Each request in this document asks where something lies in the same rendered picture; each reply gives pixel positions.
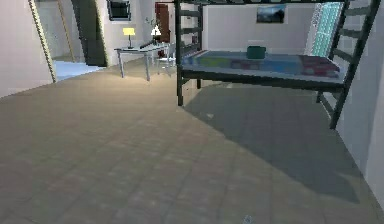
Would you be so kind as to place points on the dark green box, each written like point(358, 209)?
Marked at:
point(256, 52)

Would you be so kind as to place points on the grey desk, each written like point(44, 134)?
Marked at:
point(140, 51)

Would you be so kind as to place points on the black bunk bed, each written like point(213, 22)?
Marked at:
point(263, 71)

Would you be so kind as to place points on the dark open room door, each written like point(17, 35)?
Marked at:
point(88, 31)

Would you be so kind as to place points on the red patterned pillow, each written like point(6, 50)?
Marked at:
point(318, 65)

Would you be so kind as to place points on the white chair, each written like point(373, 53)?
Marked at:
point(166, 58)

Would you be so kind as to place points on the dark red room door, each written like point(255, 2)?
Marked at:
point(162, 21)

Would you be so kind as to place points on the yellow table lamp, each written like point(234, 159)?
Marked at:
point(129, 32)

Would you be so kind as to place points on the blue landscape wall picture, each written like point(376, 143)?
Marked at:
point(270, 14)

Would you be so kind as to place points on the teal window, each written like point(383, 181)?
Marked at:
point(325, 30)

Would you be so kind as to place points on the green house plant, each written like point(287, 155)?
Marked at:
point(154, 28)

